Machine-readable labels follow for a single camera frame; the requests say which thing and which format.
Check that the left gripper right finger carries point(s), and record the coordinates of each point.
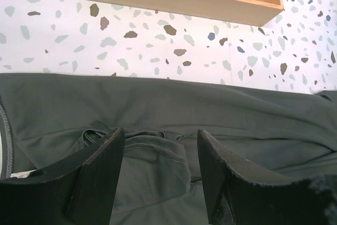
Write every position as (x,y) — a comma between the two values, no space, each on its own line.
(238,191)

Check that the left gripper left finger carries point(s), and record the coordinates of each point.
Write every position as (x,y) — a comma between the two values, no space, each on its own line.
(79,189)

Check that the dark grey t shirt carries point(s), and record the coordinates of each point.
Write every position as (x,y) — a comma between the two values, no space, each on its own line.
(46,117)

